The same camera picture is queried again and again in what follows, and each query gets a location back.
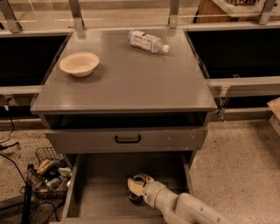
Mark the white paper bowl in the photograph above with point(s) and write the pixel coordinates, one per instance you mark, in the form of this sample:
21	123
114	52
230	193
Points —
80	64

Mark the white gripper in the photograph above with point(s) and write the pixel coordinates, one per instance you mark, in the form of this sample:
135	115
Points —
149	190

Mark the clear plastic water bottle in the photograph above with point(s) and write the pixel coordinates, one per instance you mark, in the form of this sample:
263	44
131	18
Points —
147	42

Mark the grey drawer cabinet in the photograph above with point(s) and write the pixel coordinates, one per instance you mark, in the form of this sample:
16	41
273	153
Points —
130	88

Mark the grey top drawer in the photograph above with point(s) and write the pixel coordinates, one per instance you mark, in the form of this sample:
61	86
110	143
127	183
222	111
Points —
78	141

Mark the black wire basket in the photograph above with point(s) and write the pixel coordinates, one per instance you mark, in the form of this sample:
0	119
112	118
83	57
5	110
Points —
52	177

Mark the wooden box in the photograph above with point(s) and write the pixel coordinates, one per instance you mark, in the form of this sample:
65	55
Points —
222	11

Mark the black drawer handle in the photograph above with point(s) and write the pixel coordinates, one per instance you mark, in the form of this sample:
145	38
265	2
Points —
129	140

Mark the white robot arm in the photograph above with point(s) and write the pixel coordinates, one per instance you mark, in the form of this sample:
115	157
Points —
176	208

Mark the blue pepsi can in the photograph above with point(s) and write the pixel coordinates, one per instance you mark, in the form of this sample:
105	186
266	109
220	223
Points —
133	198

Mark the grey open middle drawer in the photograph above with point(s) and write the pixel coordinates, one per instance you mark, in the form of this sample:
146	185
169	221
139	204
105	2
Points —
99	193

